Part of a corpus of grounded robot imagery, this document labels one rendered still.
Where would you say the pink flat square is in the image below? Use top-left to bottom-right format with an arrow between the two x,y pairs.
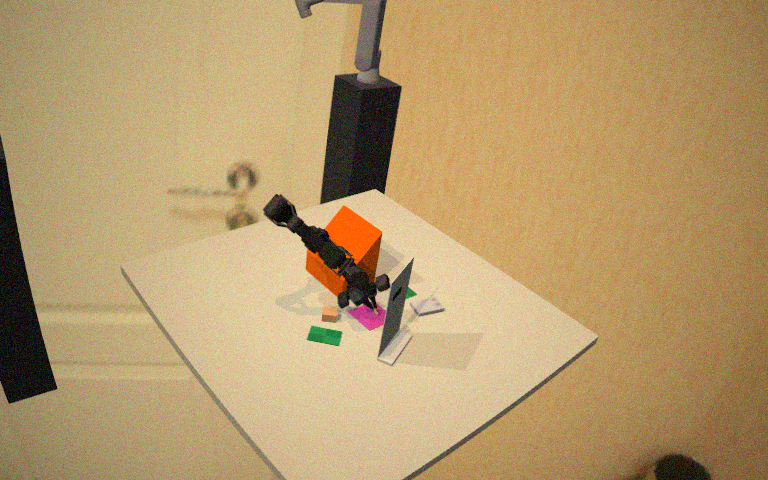
347,304 -> 386,331

